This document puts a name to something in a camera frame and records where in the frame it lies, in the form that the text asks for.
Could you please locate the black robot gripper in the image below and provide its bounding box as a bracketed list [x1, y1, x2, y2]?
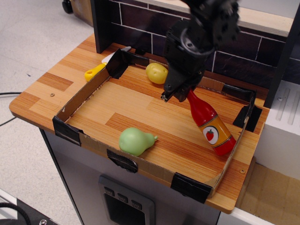
[161, 20, 215, 102]

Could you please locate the black vertical post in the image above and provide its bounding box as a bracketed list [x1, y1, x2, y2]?
[263, 7, 300, 108]
[90, 0, 120, 53]

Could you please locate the grey oven control panel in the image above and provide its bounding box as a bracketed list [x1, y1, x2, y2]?
[98, 176, 156, 225]

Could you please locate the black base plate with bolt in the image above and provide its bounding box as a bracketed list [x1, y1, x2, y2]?
[16, 199, 58, 225]

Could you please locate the white toy sink counter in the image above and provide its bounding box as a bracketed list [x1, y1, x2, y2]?
[254, 81, 300, 179]

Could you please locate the green toy pear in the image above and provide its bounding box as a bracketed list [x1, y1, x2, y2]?
[119, 127, 158, 157]

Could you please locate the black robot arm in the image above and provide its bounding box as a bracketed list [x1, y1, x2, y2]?
[161, 0, 240, 102]

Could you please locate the black caster wheel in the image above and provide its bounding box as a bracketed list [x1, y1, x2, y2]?
[62, 0, 73, 14]

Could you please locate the yellow handled toy knife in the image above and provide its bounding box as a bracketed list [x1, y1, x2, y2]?
[84, 46, 132, 82]

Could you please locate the wooden shelf ledge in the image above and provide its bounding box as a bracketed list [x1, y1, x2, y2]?
[145, 0, 294, 37]

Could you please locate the red hot sauce bottle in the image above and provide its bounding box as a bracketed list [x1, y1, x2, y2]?
[187, 90, 236, 156]

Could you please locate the black vertical post left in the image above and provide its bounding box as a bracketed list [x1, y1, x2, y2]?
[90, 0, 120, 53]

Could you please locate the black cable bottom left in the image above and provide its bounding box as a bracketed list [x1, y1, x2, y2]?
[0, 202, 31, 225]

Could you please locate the black vertical post right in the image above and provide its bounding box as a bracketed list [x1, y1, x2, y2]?
[263, 7, 300, 108]

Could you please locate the black cable on floor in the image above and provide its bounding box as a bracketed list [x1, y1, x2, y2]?
[0, 91, 22, 127]

